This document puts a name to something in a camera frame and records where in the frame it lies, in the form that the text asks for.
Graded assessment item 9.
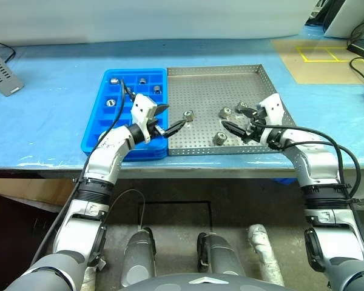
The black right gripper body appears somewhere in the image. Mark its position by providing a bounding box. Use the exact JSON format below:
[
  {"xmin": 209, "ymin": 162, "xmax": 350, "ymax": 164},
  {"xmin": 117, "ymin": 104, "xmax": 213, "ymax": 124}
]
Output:
[{"xmin": 241, "ymin": 109, "xmax": 266, "ymax": 142}]

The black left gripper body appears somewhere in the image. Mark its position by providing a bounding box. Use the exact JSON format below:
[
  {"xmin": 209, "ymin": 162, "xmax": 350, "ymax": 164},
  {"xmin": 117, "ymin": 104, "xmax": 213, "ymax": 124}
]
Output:
[{"xmin": 147, "ymin": 116, "xmax": 167, "ymax": 139}]

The blue compartment tray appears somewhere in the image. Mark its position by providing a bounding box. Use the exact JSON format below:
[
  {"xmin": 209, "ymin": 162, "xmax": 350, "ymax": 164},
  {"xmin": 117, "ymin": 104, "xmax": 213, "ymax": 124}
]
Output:
[{"xmin": 80, "ymin": 68, "xmax": 170, "ymax": 161}]

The brown cardboard box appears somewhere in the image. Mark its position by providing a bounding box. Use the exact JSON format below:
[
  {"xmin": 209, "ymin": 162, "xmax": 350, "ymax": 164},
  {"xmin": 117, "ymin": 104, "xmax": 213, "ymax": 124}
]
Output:
[{"xmin": 0, "ymin": 178, "xmax": 79, "ymax": 210}]

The perforated metal tray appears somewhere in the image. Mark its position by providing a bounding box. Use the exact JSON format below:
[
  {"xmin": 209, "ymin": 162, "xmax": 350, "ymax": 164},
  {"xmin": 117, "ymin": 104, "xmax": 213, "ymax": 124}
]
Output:
[{"xmin": 166, "ymin": 63, "xmax": 298, "ymax": 156}]

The brown table mat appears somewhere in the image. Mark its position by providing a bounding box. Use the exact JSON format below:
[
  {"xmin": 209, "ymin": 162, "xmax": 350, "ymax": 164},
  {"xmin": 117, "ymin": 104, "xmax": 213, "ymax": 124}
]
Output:
[{"xmin": 271, "ymin": 38, "xmax": 364, "ymax": 85}]

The blue table cover sheet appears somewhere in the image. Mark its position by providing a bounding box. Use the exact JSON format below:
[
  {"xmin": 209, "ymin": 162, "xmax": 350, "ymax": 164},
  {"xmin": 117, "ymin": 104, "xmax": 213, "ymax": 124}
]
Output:
[{"xmin": 0, "ymin": 25, "xmax": 364, "ymax": 170}]

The white wrapped pole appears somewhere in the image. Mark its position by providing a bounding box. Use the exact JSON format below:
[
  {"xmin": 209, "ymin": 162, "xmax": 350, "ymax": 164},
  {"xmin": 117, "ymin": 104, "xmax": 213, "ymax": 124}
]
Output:
[{"xmin": 246, "ymin": 223, "xmax": 285, "ymax": 287}]

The flat black device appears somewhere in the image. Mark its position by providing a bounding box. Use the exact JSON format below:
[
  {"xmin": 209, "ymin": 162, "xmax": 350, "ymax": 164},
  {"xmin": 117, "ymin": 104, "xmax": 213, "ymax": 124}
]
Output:
[{"xmin": 346, "ymin": 42, "xmax": 364, "ymax": 60}]

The grey right robot leg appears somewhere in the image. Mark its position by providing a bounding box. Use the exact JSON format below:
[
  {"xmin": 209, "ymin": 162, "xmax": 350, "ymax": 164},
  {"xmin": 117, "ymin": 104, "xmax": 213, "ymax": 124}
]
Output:
[{"xmin": 197, "ymin": 232, "xmax": 246, "ymax": 276}]

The grey robot leg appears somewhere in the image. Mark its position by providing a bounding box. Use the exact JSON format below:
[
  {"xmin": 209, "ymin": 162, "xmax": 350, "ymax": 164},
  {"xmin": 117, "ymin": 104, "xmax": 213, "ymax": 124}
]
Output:
[
  {"xmin": 197, "ymin": 232, "xmax": 246, "ymax": 276},
  {"xmin": 121, "ymin": 227, "xmax": 157, "ymax": 287}
]

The grey left robot leg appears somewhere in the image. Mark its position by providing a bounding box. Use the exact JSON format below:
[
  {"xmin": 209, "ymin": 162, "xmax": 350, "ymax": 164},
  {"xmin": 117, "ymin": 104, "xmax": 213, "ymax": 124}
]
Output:
[{"xmin": 121, "ymin": 227, "xmax": 157, "ymax": 287}]

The white panel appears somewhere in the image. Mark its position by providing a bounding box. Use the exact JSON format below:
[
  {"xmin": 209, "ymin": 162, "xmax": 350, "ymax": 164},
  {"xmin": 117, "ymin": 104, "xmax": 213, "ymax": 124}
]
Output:
[{"xmin": 323, "ymin": 0, "xmax": 364, "ymax": 39}]

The grey robot torso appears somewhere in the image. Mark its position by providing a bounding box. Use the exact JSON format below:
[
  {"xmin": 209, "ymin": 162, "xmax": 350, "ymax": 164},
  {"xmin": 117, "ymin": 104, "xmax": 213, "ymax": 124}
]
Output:
[{"xmin": 116, "ymin": 272, "xmax": 288, "ymax": 291}]

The grey vented metal device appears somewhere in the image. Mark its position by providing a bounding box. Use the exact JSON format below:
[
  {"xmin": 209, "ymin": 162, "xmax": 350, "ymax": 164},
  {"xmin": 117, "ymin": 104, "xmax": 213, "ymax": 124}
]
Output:
[{"xmin": 0, "ymin": 41, "xmax": 25, "ymax": 97}]

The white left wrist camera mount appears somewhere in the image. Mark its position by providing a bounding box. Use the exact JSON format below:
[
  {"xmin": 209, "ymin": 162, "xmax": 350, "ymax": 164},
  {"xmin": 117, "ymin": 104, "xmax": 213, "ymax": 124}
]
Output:
[{"xmin": 129, "ymin": 93, "xmax": 158, "ymax": 143}]

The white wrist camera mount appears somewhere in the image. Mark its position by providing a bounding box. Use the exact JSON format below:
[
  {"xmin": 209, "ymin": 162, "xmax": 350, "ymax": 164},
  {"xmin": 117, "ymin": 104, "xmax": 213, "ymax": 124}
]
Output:
[
  {"xmin": 129, "ymin": 93, "xmax": 158, "ymax": 143},
  {"xmin": 255, "ymin": 93, "xmax": 285, "ymax": 145}
]

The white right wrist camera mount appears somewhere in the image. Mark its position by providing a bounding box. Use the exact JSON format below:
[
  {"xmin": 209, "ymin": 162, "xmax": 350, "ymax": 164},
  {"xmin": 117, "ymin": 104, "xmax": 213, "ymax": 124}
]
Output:
[{"xmin": 255, "ymin": 93, "xmax": 285, "ymax": 145}]

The thin grey wire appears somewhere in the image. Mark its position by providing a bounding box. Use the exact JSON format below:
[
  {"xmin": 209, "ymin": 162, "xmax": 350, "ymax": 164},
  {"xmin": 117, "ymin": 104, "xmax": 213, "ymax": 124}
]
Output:
[{"xmin": 104, "ymin": 189, "xmax": 146, "ymax": 234}]

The thin black cable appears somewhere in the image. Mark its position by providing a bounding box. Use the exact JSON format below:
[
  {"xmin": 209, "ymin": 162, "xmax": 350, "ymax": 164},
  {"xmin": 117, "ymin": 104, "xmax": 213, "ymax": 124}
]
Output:
[
  {"xmin": 347, "ymin": 20, "xmax": 364, "ymax": 49},
  {"xmin": 349, "ymin": 56, "xmax": 364, "ymax": 83}
]

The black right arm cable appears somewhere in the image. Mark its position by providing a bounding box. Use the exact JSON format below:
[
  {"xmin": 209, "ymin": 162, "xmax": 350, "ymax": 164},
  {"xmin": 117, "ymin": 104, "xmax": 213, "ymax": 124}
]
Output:
[{"xmin": 250, "ymin": 116, "xmax": 364, "ymax": 255}]

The black device cable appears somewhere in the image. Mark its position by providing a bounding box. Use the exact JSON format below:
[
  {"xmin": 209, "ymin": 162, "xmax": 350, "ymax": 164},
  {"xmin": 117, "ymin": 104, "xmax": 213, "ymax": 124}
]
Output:
[{"xmin": 0, "ymin": 41, "xmax": 16, "ymax": 63}]

